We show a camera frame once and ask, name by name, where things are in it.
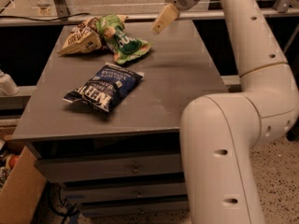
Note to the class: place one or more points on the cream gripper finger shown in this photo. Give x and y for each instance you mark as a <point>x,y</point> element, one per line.
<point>168,14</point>

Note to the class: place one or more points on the grey drawer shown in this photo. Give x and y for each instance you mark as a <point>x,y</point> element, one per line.
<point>109,166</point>
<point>136,208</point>
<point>124,193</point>

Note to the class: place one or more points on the top grey drawer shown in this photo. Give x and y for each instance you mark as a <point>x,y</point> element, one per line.
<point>109,166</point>

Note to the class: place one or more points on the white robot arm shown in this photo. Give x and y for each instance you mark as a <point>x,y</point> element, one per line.
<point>218,130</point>

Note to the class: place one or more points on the middle grey drawer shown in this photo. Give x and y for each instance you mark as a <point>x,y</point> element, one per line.
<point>124,193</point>

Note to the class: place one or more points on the blue kettle chip bag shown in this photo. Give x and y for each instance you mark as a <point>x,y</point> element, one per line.
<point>107,88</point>

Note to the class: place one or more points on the grey drawer cabinet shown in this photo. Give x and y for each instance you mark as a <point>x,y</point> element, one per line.
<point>177,69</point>

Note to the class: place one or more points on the brown chip bag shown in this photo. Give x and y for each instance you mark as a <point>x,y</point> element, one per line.
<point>85,38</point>

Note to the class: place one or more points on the bottom grey drawer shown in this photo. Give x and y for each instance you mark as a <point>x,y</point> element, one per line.
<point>136,208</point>

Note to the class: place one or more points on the red round object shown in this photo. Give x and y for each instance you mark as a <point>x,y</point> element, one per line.
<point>13,161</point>

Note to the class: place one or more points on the metal railing frame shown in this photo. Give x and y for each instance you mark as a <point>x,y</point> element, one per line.
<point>21,12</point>

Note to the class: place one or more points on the white pipe fitting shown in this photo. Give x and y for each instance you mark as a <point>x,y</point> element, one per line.
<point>7,84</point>

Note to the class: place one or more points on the cardboard box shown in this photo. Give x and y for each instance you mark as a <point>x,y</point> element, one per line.
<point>21,193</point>

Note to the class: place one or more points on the green rice chip bag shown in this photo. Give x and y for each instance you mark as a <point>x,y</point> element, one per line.
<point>125,49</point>

